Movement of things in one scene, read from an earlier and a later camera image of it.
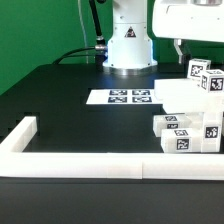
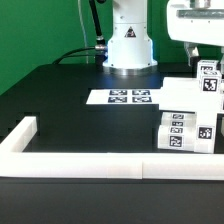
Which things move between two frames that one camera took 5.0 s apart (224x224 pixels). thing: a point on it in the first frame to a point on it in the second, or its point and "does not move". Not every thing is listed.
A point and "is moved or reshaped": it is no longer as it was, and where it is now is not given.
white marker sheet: [123, 97] does not move
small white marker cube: [212, 81] does not move
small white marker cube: [197, 67] is moved or reshaped
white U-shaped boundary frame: [16, 161] does not move
